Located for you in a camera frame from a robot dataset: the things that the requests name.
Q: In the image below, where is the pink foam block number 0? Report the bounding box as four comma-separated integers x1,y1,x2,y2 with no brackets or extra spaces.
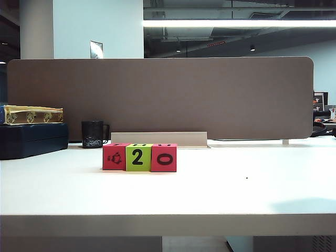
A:
150,143,178,173

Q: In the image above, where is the green foam block number 2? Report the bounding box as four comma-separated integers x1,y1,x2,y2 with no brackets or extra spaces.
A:
125,143,153,173

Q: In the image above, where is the pink foam block number 1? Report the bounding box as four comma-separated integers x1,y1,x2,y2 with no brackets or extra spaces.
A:
102,143,127,171

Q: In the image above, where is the brown fabric desk divider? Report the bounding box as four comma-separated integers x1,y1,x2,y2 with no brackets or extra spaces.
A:
7,56,315,141

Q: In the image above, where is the black mug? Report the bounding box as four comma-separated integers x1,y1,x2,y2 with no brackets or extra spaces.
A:
81,120,110,149

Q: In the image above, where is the dark blue hard case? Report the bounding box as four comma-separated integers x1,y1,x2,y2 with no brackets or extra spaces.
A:
0,122,69,160

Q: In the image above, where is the yellow patterned flat box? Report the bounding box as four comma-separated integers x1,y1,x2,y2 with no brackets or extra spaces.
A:
0,104,64,125

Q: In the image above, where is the black round tray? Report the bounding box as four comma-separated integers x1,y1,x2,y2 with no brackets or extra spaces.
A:
312,123,328,137

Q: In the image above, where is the grey perforated cabinet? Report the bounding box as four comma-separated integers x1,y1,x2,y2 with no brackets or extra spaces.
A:
253,235,336,252

